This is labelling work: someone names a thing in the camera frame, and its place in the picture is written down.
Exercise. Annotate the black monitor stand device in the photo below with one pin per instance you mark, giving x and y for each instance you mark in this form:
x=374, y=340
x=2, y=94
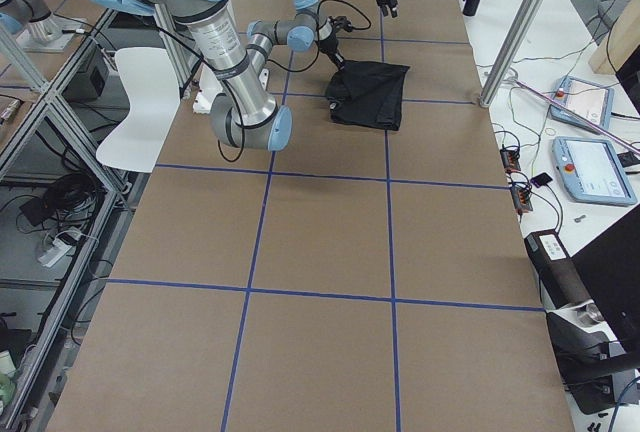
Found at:
x=597, y=350

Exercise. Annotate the near blue teach pendant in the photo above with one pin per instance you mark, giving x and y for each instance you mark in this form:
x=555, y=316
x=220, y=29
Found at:
x=591, y=172

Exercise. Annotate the black graphic t-shirt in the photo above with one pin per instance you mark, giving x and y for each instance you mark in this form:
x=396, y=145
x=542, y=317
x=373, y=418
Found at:
x=367, y=94

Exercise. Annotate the far blue teach pendant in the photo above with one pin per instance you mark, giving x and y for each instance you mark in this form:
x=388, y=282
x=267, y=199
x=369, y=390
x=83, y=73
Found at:
x=588, y=100

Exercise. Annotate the white plastic chair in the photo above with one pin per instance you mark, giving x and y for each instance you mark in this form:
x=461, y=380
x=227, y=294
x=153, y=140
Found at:
x=152, y=90

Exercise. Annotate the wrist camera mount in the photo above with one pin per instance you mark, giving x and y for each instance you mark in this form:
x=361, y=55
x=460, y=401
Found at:
x=341, y=23

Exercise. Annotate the black label printer box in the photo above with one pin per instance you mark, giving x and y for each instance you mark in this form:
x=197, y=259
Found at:
x=555, y=268

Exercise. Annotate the blue teach pendant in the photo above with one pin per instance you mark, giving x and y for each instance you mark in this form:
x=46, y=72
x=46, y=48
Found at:
x=591, y=172
x=588, y=100

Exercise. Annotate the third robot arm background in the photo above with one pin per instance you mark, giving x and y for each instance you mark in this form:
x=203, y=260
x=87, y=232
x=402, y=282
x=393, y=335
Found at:
x=34, y=26

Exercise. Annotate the aluminium frame post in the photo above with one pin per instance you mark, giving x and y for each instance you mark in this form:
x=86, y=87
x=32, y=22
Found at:
x=511, y=44

